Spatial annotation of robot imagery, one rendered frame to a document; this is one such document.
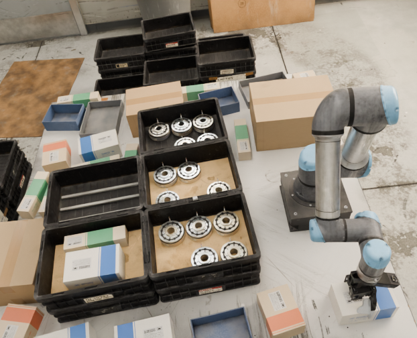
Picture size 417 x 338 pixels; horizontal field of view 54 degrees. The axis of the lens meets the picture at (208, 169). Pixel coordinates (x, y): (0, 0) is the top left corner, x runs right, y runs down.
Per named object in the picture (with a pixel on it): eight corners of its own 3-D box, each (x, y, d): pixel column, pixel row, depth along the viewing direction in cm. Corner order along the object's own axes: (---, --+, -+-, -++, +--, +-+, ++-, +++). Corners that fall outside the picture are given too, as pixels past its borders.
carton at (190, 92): (180, 102, 238) (177, 94, 233) (179, 95, 242) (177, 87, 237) (220, 96, 238) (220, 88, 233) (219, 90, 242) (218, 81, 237)
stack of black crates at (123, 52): (153, 68, 359) (145, 32, 334) (153, 88, 339) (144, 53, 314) (108, 73, 360) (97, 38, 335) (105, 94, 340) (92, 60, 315)
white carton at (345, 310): (380, 286, 155) (385, 274, 148) (393, 316, 147) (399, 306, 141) (328, 294, 155) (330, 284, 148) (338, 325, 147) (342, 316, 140)
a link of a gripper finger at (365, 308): (355, 320, 142) (353, 296, 139) (372, 317, 142) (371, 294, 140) (359, 325, 139) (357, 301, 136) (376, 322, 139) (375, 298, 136)
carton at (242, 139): (234, 127, 219) (233, 119, 215) (245, 126, 219) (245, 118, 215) (239, 161, 203) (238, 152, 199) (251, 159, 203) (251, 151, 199)
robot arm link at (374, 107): (326, 155, 170) (347, 78, 120) (364, 155, 168) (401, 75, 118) (328, 183, 165) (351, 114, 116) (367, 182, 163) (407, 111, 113)
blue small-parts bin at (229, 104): (232, 95, 237) (231, 85, 232) (240, 111, 227) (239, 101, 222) (198, 103, 235) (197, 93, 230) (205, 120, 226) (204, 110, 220)
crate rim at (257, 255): (243, 193, 164) (243, 190, 162) (261, 259, 144) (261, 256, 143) (145, 212, 163) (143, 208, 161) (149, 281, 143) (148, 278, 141)
